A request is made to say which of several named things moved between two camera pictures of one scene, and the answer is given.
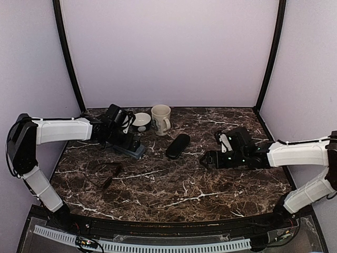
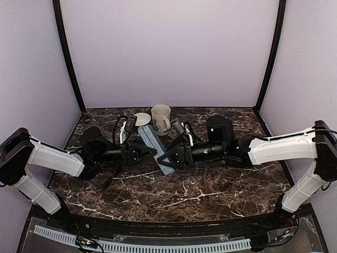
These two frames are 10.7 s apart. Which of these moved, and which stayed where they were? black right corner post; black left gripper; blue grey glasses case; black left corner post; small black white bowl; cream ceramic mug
Moved: black left gripper; blue grey glasses case
Stayed: black right corner post; cream ceramic mug; black left corner post; small black white bowl
